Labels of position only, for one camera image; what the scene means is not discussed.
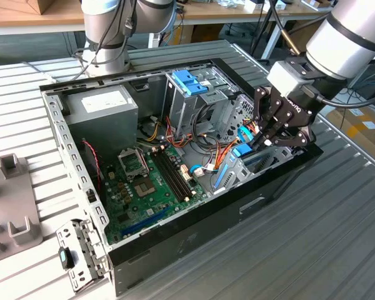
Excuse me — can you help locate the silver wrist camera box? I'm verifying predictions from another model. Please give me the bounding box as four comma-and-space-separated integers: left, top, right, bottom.
266, 60, 314, 98

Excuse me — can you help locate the black open PC case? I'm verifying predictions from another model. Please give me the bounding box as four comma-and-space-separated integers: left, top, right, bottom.
39, 57, 324, 298

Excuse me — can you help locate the cardboard box with labels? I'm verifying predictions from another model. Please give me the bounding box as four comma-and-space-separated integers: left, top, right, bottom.
326, 106, 375, 171

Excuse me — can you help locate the black RAM slot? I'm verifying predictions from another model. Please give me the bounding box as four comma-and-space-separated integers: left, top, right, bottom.
149, 151, 186, 203
158, 149, 195, 198

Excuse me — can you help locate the yellow black wire bundle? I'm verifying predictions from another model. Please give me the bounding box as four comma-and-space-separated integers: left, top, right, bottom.
139, 116, 163, 143

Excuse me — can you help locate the long wooden desk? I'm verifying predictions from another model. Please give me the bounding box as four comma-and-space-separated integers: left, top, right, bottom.
0, 0, 332, 37

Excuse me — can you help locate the orange black wire bundle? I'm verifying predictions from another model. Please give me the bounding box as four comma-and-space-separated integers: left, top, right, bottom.
165, 115, 226, 171

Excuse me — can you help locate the grey power supply unit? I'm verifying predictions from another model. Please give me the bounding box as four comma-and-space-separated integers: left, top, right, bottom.
64, 84, 139, 157

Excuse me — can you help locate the small brown cardboard box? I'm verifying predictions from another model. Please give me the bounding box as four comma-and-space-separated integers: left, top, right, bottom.
171, 24, 224, 46

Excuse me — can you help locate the black cable with brass sleeve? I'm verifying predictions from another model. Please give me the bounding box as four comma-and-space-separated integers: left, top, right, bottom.
267, 0, 303, 56

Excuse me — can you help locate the blue plastic drive latch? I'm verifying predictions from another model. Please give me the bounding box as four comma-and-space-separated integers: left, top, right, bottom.
171, 70, 216, 97

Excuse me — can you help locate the blue data wire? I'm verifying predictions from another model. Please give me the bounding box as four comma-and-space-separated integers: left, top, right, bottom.
189, 123, 257, 178

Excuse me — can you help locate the silver metal drive cage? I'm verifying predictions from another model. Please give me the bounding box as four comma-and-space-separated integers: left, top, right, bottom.
161, 65, 241, 141

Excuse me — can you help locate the grey parts rack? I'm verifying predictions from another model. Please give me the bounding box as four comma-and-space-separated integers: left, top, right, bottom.
0, 152, 44, 266

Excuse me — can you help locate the black cable with silver sleeve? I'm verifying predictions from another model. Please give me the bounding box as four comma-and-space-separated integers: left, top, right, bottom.
22, 60, 56, 84

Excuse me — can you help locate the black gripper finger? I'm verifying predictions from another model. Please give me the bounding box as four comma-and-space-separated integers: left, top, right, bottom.
251, 86, 294, 150
262, 123, 317, 148

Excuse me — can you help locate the blue expansion slot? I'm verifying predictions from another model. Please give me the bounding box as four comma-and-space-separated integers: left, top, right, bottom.
121, 204, 171, 237

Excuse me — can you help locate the metal socket cover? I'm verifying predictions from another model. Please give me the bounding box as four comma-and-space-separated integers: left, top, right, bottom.
117, 149, 150, 181

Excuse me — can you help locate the red black twisted wire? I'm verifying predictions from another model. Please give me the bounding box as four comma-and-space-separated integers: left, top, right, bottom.
82, 139, 103, 191

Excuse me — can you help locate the black cable with inline plug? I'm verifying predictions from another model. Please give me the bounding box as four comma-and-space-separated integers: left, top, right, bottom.
79, 0, 137, 79

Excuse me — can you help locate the grey metal disk bay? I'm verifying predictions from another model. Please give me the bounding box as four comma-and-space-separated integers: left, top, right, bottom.
212, 137, 296, 196

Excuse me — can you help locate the black teal latch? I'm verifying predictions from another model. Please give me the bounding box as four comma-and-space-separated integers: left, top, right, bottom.
58, 246, 76, 269

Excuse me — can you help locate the red yellow power wire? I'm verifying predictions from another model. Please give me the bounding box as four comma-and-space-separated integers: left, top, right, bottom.
214, 120, 260, 173

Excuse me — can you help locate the hard disk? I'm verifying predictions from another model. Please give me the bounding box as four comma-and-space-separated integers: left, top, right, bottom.
212, 137, 279, 191

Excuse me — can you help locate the CPU socket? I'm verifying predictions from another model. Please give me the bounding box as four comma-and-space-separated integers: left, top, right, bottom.
133, 178, 159, 198

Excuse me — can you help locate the green motherboard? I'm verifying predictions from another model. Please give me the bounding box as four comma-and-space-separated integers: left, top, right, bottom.
101, 145, 209, 246

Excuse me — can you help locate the silver hinged slot bracket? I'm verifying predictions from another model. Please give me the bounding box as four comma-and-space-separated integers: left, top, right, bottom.
55, 217, 109, 293

